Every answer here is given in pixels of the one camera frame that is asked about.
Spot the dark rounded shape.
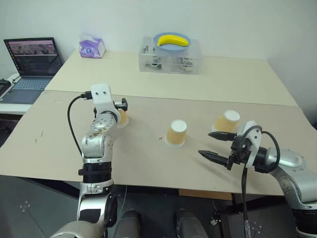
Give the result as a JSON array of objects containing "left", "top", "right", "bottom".
[
  {"left": 115, "top": 209, "right": 142, "bottom": 238},
  {"left": 175, "top": 209, "right": 208, "bottom": 238}
]

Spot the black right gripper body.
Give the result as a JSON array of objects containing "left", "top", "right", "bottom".
[{"left": 226, "top": 135, "right": 250, "bottom": 171}]

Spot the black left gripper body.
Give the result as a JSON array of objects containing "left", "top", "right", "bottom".
[{"left": 113, "top": 98, "right": 129, "bottom": 112}]

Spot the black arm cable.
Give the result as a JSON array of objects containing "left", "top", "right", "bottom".
[
  {"left": 67, "top": 91, "right": 94, "bottom": 158},
  {"left": 241, "top": 125, "right": 281, "bottom": 238}
]

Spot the white cord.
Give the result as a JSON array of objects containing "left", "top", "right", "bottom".
[{"left": 210, "top": 198, "right": 221, "bottom": 225}]

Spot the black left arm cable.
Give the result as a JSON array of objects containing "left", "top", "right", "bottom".
[{"left": 67, "top": 91, "right": 94, "bottom": 158}]

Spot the purple tissue box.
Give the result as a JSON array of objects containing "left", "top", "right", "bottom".
[{"left": 78, "top": 32, "right": 106, "bottom": 60}]

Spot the clear acrylic drawer box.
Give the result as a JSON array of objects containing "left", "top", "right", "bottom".
[{"left": 138, "top": 36, "right": 204, "bottom": 75}]

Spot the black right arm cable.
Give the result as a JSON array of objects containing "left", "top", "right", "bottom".
[{"left": 241, "top": 125, "right": 281, "bottom": 238}]

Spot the black silver hardware piece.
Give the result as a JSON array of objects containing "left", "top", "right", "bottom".
[
  {"left": 145, "top": 56, "right": 163, "bottom": 69},
  {"left": 177, "top": 57, "right": 194, "bottom": 72}
]

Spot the blue plate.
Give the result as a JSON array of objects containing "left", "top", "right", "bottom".
[{"left": 153, "top": 32, "right": 192, "bottom": 52}]

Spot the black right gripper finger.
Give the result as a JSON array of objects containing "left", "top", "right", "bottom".
[
  {"left": 208, "top": 131, "right": 238, "bottom": 142},
  {"left": 198, "top": 149, "right": 232, "bottom": 167}
]

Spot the brown paper cup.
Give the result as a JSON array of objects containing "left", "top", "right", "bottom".
[
  {"left": 115, "top": 109, "right": 130, "bottom": 129},
  {"left": 164, "top": 119, "right": 188, "bottom": 149},
  {"left": 211, "top": 109, "right": 241, "bottom": 133}
]

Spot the open grey laptop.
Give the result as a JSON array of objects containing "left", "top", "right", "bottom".
[{"left": 0, "top": 37, "right": 64, "bottom": 104}]

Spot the black device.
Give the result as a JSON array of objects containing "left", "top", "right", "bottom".
[{"left": 0, "top": 78, "right": 12, "bottom": 99}]

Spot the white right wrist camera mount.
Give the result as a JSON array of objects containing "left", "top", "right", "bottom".
[{"left": 236, "top": 120, "right": 263, "bottom": 168}]

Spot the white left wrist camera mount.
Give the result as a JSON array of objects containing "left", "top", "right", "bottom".
[{"left": 90, "top": 83, "right": 119, "bottom": 119}]

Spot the yellow banana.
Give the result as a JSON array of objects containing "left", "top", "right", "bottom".
[{"left": 158, "top": 34, "right": 190, "bottom": 48}]

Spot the brown cardboard piece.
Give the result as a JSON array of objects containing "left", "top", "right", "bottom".
[{"left": 178, "top": 188, "right": 233, "bottom": 201}]

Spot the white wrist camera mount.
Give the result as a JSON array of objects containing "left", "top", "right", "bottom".
[
  {"left": 90, "top": 83, "right": 119, "bottom": 119},
  {"left": 236, "top": 120, "right": 263, "bottom": 168}
]

